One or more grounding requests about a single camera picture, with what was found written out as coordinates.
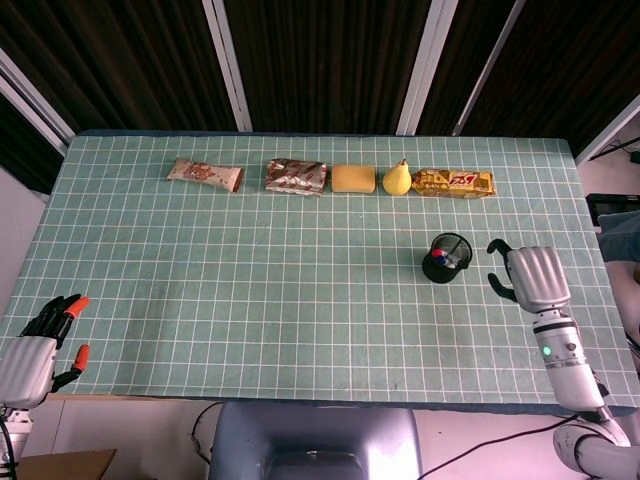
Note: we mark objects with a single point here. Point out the black mesh cup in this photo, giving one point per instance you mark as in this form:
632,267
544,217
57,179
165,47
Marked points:
446,265

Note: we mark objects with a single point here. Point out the white frame post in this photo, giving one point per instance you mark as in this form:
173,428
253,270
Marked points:
420,65
35,100
487,70
227,65
607,132

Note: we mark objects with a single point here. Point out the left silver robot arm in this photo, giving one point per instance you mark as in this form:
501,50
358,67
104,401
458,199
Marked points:
12,432

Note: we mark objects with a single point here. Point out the yellow sponge block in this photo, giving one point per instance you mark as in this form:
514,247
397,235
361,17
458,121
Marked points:
353,179

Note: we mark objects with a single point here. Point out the black box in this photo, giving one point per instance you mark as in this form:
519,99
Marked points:
612,205

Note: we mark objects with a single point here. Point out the yellow pear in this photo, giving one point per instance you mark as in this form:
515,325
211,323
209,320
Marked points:
397,181

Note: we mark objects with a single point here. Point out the blue grey cloth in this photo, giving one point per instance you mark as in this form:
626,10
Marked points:
622,235

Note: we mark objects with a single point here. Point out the grey robot torso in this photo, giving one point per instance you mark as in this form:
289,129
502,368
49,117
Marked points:
315,440

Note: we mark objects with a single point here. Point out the gold snack bar packet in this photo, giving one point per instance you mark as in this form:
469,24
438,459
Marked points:
452,182

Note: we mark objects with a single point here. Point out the green grid tablecloth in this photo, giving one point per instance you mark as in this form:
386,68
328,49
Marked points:
280,280

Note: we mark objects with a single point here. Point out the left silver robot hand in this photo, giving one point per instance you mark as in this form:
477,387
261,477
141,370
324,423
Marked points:
25,370

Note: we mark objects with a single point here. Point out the silver red foil packet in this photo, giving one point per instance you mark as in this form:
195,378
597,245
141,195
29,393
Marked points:
296,177

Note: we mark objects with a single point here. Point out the beige snack packet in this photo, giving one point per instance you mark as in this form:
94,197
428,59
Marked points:
202,174

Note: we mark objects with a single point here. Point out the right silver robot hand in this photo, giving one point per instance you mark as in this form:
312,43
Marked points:
539,275

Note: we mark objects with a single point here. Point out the brown cardboard box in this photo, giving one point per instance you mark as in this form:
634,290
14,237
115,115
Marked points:
70,466

